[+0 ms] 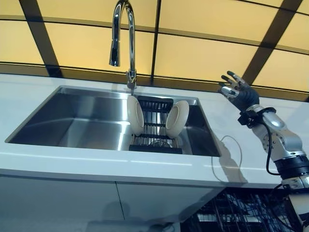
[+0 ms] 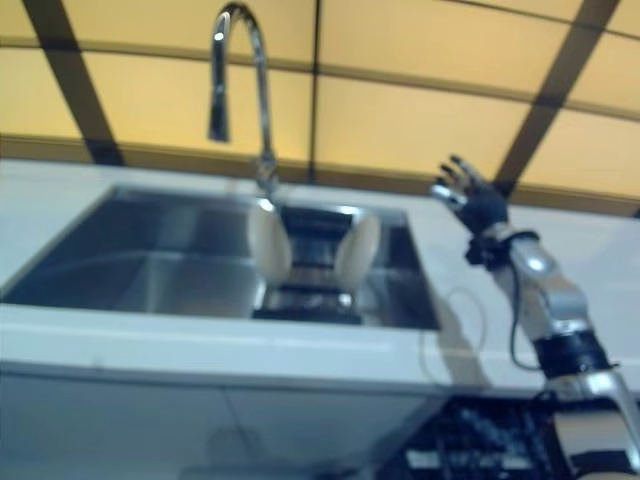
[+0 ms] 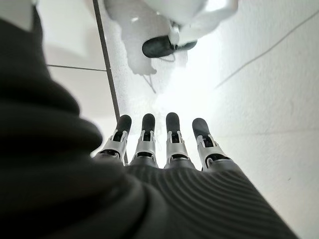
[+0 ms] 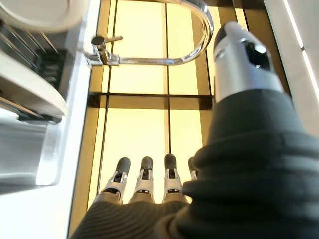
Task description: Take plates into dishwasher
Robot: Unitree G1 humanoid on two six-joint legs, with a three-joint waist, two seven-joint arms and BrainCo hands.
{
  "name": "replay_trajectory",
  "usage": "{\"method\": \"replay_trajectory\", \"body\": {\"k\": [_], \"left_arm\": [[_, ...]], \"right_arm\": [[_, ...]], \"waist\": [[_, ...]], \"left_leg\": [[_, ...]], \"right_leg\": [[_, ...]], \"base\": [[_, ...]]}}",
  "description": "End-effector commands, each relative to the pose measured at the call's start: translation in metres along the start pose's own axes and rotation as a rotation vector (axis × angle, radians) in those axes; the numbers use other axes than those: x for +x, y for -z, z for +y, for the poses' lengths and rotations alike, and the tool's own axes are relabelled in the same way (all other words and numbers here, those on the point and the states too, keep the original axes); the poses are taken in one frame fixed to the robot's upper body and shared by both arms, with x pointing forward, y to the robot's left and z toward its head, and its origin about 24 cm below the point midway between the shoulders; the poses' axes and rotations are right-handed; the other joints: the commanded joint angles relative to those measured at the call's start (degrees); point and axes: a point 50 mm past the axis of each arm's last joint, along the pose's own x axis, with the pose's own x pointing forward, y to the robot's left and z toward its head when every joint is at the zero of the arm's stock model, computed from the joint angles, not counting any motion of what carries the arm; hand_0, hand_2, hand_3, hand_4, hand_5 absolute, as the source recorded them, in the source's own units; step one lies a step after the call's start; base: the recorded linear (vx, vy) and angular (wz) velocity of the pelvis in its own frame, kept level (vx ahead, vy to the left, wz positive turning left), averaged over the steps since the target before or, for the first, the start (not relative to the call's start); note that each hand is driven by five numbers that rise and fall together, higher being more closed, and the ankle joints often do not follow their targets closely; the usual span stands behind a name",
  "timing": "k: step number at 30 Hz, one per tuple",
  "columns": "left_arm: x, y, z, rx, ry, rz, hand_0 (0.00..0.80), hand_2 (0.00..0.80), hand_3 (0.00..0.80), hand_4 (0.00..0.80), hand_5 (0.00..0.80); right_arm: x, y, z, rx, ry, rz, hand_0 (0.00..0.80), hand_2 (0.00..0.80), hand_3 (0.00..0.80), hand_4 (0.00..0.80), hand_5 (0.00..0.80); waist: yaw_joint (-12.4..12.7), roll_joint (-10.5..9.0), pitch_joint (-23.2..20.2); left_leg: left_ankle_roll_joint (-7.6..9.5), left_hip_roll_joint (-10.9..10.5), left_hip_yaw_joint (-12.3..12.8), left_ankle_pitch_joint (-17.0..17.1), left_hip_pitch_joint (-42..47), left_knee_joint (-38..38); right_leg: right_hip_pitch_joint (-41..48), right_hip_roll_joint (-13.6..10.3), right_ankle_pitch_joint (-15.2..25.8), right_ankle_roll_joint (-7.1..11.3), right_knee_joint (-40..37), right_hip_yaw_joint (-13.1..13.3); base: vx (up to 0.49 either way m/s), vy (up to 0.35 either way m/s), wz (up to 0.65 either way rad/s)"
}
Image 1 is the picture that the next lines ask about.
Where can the grey mesh dishwasher rack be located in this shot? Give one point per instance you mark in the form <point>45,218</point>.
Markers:
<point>265,207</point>

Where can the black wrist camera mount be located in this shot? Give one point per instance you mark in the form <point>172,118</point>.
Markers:
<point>247,118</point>

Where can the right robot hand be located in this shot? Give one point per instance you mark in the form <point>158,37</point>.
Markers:
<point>246,96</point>

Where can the black sink drying rack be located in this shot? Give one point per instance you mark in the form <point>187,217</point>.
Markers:
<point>155,149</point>

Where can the chrome gooseneck kitchen faucet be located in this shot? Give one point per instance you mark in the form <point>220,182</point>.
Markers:
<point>131,43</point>

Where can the cream round plate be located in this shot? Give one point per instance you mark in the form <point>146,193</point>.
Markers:
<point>177,118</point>
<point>135,116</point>

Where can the black built-in dishwasher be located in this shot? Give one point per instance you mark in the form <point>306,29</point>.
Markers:
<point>253,212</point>

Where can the white cabinet door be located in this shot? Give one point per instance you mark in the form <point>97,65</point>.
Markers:
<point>164,200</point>
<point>55,205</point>

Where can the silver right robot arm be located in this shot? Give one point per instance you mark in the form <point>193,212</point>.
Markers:
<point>287,142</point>

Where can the stainless steel sink basin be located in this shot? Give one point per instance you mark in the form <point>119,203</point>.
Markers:
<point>79,120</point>

